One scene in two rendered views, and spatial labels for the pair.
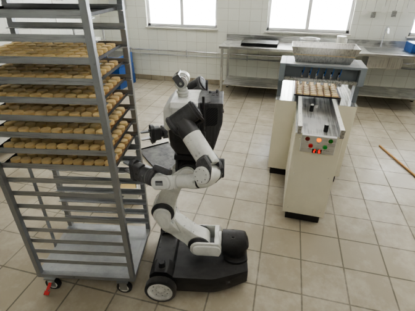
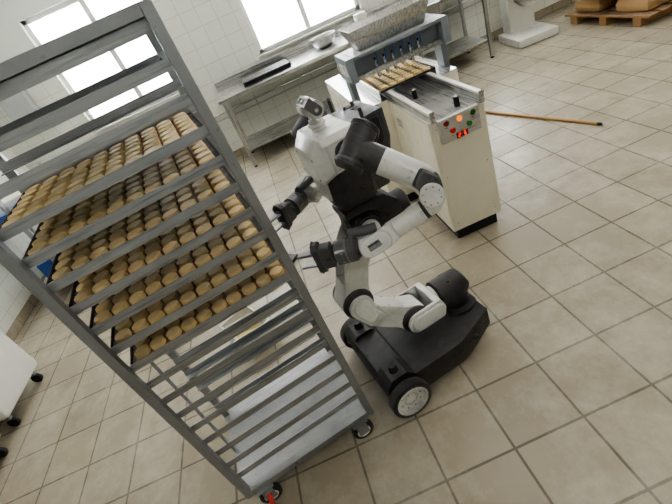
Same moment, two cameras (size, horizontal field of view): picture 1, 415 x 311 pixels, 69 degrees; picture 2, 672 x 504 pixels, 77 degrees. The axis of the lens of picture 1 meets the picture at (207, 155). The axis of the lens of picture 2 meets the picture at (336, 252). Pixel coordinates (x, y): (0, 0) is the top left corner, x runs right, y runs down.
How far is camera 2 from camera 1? 0.63 m
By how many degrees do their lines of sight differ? 13
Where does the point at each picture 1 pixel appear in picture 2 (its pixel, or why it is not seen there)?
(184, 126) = (370, 150)
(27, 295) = not seen: outside the picture
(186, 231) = (395, 310)
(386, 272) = (605, 220)
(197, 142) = (400, 160)
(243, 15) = (221, 48)
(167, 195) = (354, 276)
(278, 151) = not seen: hidden behind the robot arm
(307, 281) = (544, 281)
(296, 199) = (463, 208)
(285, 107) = not seen: hidden behind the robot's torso
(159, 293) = (411, 403)
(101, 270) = (323, 430)
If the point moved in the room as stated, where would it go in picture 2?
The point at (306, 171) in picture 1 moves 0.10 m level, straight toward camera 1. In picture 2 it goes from (460, 165) to (466, 172)
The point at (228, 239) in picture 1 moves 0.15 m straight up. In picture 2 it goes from (445, 287) to (438, 263)
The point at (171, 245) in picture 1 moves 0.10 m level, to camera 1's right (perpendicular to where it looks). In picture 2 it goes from (380, 344) to (396, 332)
